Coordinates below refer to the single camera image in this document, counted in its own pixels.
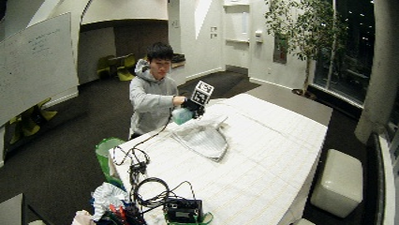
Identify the crumpled white cloth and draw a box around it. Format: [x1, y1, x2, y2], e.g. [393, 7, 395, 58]
[89, 182, 131, 222]

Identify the white tablecloth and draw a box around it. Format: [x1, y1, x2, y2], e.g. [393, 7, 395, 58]
[109, 93, 330, 225]

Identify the the person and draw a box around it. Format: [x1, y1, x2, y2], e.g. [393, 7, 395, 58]
[128, 41, 188, 141]

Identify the white cube ottoman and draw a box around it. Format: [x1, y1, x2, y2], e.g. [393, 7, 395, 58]
[309, 148, 365, 218]

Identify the green waste bin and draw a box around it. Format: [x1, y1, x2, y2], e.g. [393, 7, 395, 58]
[95, 137, 128, 188]

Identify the whiteboard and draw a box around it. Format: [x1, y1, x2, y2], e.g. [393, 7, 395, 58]
[0, 11, 80, 127]

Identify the pale green plastic container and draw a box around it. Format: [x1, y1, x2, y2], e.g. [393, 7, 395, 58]
[170, 106, 196, 126]

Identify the potted indoor tree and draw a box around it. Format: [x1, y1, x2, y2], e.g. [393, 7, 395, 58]
[264, 0, 350, 98]

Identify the white door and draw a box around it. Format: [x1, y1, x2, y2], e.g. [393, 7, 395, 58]
[224, 3, 252, 70]

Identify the black electronic box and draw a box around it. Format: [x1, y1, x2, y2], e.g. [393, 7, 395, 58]
[164, 198, 205, 224]

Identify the black cable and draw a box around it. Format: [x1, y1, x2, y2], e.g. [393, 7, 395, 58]
[111, 112, 197, 210]

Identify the white marker cube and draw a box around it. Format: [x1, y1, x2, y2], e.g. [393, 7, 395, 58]
[189, 80, 216, 107]

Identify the yellow-green chair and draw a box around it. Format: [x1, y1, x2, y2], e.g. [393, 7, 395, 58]
[96, 55, 117, 79]
[8, 97, 59, 144]
[115, 53, 137, 83]

